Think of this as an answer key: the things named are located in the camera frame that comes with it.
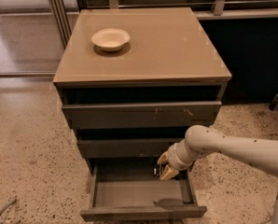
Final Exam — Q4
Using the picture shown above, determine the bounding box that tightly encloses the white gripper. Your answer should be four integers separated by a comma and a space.
157, 140, 198, 180

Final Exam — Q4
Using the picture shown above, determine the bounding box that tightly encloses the black rxbar chocolate wrapper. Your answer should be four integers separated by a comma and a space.
153, 164, 163, 177

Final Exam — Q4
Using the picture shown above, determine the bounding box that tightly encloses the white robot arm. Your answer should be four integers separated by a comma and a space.
157, 125, 278, 224

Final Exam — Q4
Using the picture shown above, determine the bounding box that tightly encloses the grey open bottom drawer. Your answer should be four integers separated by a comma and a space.
80, 158, 207, 221

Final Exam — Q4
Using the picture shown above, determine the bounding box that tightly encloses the grey middle drawer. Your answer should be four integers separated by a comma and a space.
77, 138, 181, 158

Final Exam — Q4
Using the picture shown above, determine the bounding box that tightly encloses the grey top drawer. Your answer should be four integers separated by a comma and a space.
63, 101, 221, 129

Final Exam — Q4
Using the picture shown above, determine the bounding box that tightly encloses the grey drawer cabinet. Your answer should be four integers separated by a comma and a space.
52, 7, 232, 175

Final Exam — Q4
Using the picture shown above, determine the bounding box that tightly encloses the small dark floor object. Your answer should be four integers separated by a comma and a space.
269, 93, 278, 111

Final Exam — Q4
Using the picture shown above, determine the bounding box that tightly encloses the white ceramic bowl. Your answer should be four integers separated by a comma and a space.
91, 28, 131, 52

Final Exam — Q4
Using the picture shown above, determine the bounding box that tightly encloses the grey metal floor bar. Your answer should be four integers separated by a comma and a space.
0, 198, 17, 216

